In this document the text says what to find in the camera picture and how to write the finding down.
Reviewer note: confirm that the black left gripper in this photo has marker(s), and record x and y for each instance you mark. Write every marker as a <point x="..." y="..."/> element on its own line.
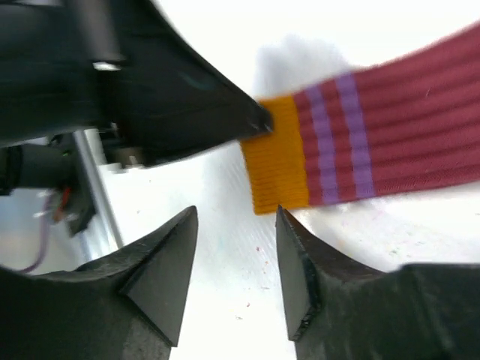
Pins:
<point x="51" y="52"/>

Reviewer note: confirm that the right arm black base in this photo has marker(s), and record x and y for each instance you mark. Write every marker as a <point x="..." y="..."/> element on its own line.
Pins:
<point x="55" y="166"/>

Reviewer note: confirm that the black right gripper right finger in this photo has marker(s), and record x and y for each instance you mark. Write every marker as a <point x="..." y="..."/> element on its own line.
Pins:
<point x="338" y="308"/>

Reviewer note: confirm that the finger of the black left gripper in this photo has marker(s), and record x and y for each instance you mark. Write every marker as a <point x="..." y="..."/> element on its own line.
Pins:
<point x="166" y="99"/>

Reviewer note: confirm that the front aluminium frame rail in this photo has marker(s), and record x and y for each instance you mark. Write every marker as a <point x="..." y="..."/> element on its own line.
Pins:
<point x="90" y="164"/>

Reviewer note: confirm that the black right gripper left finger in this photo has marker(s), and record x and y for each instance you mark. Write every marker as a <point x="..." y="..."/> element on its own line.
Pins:
<point x="126" y="305"/>

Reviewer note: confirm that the maroon purple ribbed sock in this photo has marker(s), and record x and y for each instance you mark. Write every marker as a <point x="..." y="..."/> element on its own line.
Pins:
<point x="411" y="124"/>

